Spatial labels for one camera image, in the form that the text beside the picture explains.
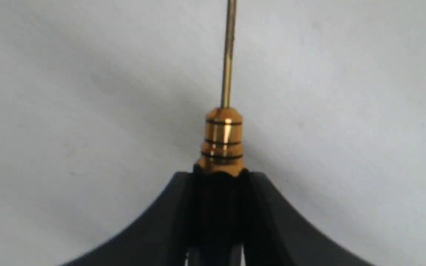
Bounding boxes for black and gold screwdriver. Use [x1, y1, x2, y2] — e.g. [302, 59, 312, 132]
[187, 0, 246, 266]

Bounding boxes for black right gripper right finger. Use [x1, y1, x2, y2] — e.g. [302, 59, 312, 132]
[244, 172, 370, 266]

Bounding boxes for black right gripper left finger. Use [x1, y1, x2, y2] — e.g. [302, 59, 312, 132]
[67, 172, 193, 266]

